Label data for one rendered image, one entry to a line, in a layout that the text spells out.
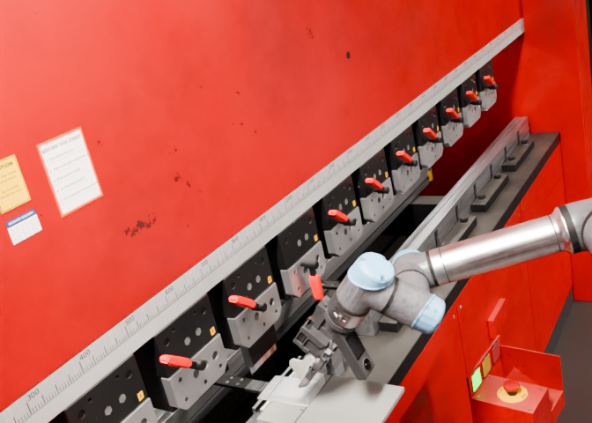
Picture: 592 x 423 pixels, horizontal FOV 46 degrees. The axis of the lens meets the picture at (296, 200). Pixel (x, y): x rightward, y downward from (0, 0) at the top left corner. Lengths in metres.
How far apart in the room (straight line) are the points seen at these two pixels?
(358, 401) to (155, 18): 0.86
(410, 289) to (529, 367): 0.72
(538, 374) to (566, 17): 1.74
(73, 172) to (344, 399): 0.76
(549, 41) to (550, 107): 0.29
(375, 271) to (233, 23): 0.55
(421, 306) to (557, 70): 2.13
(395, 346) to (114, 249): 0.96
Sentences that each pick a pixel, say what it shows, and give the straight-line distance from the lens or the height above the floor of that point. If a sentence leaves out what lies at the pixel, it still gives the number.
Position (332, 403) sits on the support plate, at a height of 1.00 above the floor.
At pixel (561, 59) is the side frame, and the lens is 3.30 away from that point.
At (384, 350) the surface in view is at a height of 0.87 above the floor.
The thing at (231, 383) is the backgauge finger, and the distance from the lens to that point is 1.67.
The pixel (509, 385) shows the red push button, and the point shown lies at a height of 0.81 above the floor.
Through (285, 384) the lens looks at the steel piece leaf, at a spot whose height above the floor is 1.00.
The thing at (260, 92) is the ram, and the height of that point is 1.64.
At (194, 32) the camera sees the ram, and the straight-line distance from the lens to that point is 1.32.
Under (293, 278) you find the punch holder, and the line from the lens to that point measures 1.55.
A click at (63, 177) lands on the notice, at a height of 1.66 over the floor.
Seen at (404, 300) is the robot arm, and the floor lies 1.26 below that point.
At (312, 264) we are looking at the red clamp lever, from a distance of 1.55.
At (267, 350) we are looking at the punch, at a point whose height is 1.11.
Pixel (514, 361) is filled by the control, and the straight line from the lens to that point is 1.99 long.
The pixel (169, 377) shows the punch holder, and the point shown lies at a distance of 1.28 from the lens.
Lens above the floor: 1.90
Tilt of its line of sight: 20 degrees down
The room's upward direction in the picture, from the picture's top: 13 degrees counter-clockwise
